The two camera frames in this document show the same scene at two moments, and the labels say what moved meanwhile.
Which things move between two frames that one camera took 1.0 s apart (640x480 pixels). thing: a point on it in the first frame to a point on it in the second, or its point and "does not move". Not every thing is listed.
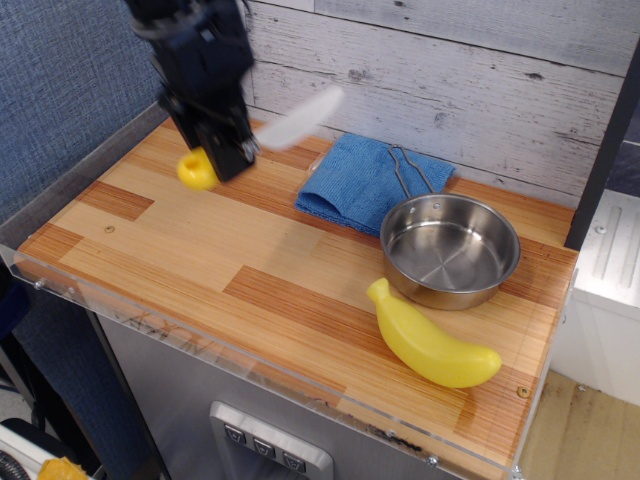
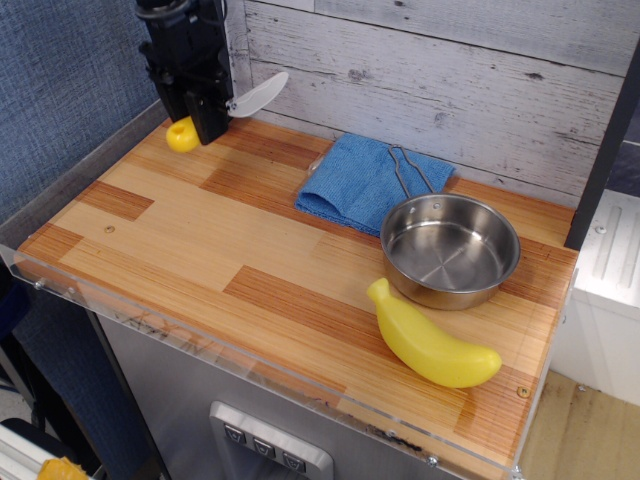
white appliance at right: [598, 345] does not move
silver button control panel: [271, 440] does not move
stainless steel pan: [446, 251] does not move
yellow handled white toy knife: [194, 168] to [181, 135]
